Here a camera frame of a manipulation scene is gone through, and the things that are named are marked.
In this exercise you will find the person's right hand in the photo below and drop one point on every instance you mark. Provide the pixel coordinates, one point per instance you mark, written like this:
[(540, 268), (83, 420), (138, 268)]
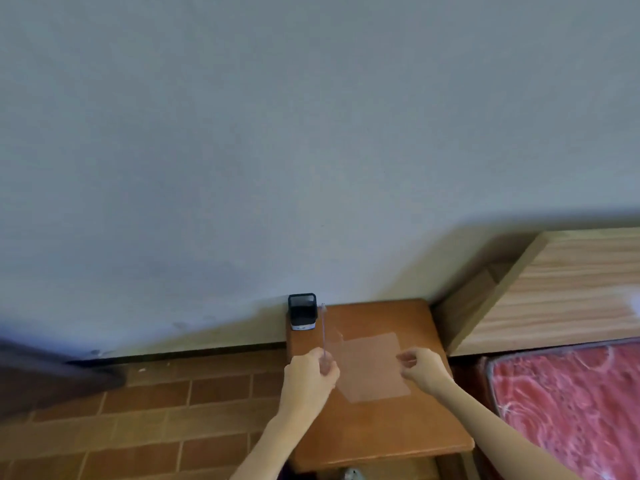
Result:
[(429, 372)]

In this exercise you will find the person's left hand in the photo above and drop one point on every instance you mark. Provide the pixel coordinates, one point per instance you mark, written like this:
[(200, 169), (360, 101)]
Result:
[(304, 382)]

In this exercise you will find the person's left fingers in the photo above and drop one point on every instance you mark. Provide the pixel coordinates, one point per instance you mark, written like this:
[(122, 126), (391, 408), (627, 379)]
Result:
[(330, 370)]

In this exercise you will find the person's right fingers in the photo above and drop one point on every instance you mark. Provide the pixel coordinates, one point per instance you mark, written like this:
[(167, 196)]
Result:
[(407, 362)]

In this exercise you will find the clear plastic sheet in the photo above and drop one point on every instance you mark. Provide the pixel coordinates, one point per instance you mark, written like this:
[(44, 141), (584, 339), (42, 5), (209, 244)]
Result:
[(372, 367)]

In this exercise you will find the clear thin plastic strip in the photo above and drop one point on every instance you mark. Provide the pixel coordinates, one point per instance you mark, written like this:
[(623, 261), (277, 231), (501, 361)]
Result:
[(324, 327)]

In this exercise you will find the person's right forearm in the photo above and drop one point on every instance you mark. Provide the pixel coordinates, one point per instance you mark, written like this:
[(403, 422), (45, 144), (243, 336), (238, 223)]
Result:
[(500, 434)]

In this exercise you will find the person's left forearm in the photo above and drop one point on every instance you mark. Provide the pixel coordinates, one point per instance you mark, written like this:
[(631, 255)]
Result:
[(270, 447)]

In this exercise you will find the small black box device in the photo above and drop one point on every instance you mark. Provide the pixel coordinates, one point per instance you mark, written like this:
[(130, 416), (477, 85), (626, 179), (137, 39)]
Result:
[(302, 313)]

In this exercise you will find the brown wooden bedside table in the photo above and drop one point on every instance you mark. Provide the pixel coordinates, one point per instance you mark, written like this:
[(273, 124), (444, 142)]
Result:
[(395, 434)]

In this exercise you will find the dark skirting board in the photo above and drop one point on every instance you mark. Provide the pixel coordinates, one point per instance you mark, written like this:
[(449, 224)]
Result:
[(190, 352)]

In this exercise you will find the light wooden headboard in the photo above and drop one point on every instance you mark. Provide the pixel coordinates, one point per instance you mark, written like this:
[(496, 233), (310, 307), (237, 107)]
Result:
[(560, 294)]

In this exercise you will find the red patterned mattress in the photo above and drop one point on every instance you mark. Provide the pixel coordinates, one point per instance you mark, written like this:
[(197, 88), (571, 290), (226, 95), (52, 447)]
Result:
[(575, 404)]

